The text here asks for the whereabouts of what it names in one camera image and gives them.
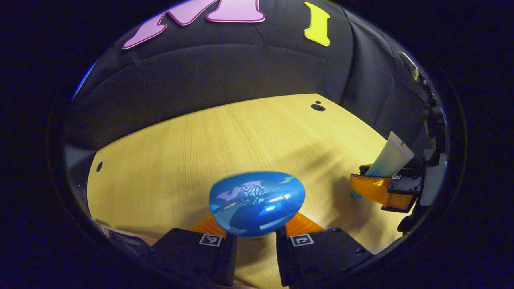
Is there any black backdrop cloth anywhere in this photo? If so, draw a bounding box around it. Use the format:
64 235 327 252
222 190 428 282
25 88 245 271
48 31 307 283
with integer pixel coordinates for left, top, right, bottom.
64 0 434 153

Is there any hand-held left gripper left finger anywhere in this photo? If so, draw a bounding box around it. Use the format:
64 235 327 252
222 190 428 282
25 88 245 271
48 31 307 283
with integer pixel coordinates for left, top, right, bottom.
149 214 238 288

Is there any white and blue tube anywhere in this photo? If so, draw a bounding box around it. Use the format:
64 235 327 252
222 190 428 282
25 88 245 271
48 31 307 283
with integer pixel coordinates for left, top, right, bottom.
351 132 415 199

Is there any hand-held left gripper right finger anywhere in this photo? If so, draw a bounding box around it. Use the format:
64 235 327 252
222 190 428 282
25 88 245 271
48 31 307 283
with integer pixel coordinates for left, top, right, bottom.
275 212 375 288

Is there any blue bottle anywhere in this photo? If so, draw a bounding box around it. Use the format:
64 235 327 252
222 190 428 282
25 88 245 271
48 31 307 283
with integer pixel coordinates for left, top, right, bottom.
209 171 306 238

